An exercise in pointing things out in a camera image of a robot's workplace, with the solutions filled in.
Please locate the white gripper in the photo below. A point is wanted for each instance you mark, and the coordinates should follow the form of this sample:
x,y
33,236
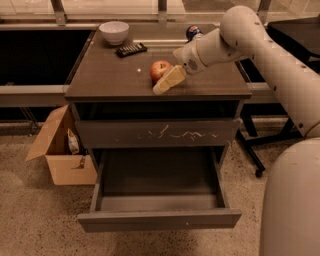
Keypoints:
x,y
189,57

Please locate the red apple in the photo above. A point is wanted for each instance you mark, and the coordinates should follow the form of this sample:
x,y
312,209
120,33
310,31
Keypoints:
x,y
158,69

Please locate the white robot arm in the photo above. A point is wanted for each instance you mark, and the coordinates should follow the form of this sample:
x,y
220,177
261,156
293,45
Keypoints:
x,y
290,224

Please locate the scratched grey upper drawer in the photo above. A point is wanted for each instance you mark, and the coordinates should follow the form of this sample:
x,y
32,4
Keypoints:
x,y
144,134

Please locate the grey drawer cabinet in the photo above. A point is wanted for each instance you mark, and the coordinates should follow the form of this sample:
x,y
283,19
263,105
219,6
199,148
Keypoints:
x,y
109,88

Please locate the open grey lower drawer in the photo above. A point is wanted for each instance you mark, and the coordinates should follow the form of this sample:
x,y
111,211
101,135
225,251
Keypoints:
x,y
158,189

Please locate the blue soda can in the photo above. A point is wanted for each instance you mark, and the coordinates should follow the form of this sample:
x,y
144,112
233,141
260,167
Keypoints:
x,y
193,32

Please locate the black chocolate bar wrapper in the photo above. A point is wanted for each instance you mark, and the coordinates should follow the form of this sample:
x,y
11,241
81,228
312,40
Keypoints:
x,y
129,50

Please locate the white ceramic bowl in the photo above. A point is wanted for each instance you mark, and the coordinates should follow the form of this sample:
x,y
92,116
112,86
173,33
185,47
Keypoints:
x,y
114,32

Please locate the white snack bag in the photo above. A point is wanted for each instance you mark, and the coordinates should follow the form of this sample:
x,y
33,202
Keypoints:
x,y
73,143

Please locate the open cardboard box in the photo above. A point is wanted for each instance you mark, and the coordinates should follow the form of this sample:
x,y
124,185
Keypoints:
x,y
52,144

